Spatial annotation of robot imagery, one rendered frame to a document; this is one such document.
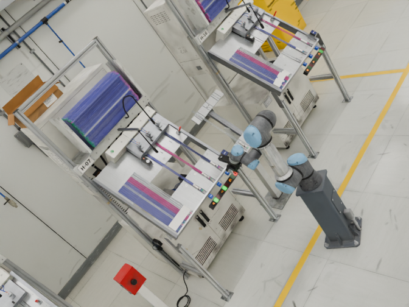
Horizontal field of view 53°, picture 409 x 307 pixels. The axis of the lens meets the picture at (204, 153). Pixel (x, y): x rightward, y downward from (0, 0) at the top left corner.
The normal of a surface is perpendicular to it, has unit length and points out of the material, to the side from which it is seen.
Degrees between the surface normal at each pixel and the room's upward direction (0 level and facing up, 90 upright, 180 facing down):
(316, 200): 90
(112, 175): 46
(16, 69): 90
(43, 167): 90
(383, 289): 0
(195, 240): 90
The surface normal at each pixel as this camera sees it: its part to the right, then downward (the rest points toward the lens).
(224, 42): 0.05, -0.46
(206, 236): 0.63, 0.04
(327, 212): -0.31, 0.70
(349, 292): -0.54, -0.69
